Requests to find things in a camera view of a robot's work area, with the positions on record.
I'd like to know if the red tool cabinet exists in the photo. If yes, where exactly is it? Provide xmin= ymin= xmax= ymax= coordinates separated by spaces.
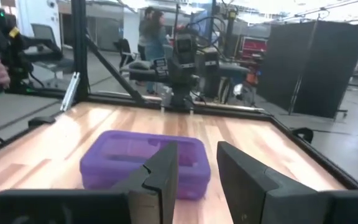
xmin=239 ymin=36 xmax=269 ymax=63

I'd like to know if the person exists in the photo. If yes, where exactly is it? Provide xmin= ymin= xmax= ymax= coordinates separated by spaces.
xmin=144 ymin=10 xmax=171 ymax=95
xmin=137 ymin=6 xmax=157 ymax=62

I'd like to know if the black frame clamp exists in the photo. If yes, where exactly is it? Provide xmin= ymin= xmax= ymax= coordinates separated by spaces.
xmin=27 ymin=115 xmax=57 ymax=128

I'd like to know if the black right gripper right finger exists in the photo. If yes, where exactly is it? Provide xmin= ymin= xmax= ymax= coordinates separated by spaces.
xmin=217 ymin=141 xmax=323 ymax=224

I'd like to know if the purple translucent pencil box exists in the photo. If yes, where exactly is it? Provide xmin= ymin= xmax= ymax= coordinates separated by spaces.
xmin=79 ymin=129 xmax=212 ymax=201

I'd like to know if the grey office chair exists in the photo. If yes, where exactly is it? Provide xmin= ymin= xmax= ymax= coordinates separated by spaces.
xmin=30 ymin=23 xmax=75 ymax=88

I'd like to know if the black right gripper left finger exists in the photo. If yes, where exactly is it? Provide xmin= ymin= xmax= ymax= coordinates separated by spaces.
xmin=110 ymin=141 xmax=180 ymax=224

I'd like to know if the black partition screen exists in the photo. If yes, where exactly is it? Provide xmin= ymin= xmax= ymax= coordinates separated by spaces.
xmin=255 ymin=19 xmax=358 ymax=119

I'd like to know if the silver metal bracket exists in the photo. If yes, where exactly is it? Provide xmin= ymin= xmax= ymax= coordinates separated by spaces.
xmin=60 ymin=72 xmax=81 ymax=113

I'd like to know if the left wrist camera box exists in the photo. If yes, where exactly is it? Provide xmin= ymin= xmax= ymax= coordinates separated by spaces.
xmin=175 ymin=33 xmax=195 ymax=54

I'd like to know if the black aluminium table frame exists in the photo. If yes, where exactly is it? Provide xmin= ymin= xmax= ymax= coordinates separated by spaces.
xmin=0 ymin=0 xmax=358 ymax=191

